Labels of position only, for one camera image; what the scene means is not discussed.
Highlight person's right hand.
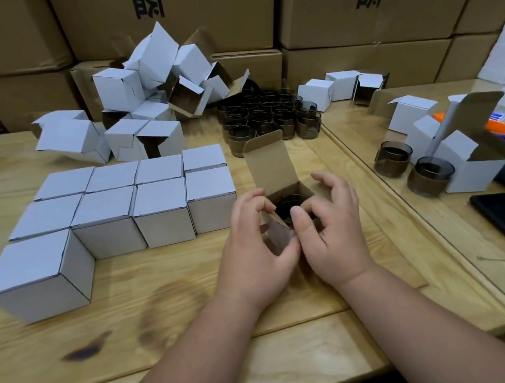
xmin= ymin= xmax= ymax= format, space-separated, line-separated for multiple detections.
xmin=285 ymin=165 xmax=380 ymax=295

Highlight person's left hand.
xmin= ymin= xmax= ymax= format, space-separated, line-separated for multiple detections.
xmin=202 ymin=184 xmax=309 ymax=319

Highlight small cardboard box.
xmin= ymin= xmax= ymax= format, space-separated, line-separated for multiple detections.
xmin=240 ymin=125 xmax=331 ymax=260

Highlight person's left forearm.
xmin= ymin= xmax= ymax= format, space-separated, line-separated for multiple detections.
xmin=74 ymin=284 xmax=285 ymax=383

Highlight person's right forearm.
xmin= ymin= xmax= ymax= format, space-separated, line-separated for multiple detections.
xmin=334 ymin=246 xmax=505 ymax=383

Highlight smoked glass cup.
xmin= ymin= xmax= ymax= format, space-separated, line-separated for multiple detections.
xmin=371 ymin=137 xmax=417 ymax=181
xmin=404 ymin=153 xmax=459 ymax=201
xmin=272 ymin=191 xmax=318 ymax=232

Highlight cluster of smoked glass cups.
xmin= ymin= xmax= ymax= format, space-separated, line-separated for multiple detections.
xmin=214 ymin=79 xmax=326 ymax=161

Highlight rows of closed white boxes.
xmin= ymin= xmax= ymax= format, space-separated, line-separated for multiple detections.
xmin=0 ymin=142 xmax=251 ymax=330

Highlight white stick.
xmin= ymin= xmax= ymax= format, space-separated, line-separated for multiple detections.
xmin=418 ymin=101 xmax=467 ymax=160

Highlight white box with raised flap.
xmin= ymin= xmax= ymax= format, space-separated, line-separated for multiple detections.
xmin=426 ymin=88 xmax=505 ymax=198

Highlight pile of unfolded white boxes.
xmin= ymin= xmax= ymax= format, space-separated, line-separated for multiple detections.
xmin=19 ymin=10 xmax=260 ymax=176

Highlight stack of large brown cartons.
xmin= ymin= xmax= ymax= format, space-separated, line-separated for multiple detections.
xmin=0 ymin=0 xmax=505 ymax=142

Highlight orange and blue packet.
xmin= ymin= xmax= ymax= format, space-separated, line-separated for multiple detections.
xmin=432 ymin=103 xmax=505 ymax=152

